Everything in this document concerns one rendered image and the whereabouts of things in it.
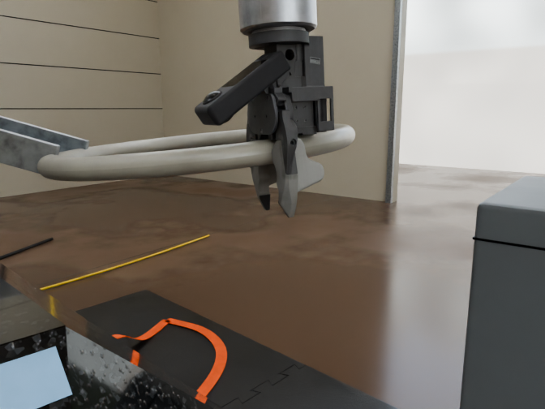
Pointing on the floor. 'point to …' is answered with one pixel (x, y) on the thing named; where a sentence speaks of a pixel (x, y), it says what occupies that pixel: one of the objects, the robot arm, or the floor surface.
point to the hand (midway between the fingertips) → (272, 204)
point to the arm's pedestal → (507, 302)
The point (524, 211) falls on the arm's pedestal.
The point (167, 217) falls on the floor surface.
